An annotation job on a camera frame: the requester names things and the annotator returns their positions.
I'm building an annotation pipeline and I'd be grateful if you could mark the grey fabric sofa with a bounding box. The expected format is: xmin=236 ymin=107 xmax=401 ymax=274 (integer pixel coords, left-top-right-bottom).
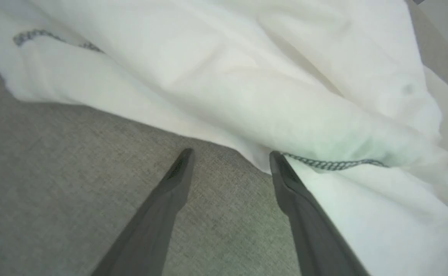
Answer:
xmin=0 ymin=0 xmax=448 ymax=276

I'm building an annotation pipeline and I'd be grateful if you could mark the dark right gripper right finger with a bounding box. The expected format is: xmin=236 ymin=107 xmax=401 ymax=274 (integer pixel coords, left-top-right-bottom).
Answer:
xmin=269 ymin=151 xmax=369 ymax=276

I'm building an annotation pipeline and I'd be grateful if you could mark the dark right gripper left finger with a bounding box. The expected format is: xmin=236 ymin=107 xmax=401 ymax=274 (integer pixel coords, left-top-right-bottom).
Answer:
xmin=91 ymin=148 xmax=195 ymax=276

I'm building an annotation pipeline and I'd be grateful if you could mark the white garment with grey stitching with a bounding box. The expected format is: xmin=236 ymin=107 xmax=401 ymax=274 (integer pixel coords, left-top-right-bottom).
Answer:
xmin=0 ymin=0 xmax=448 ymax=276

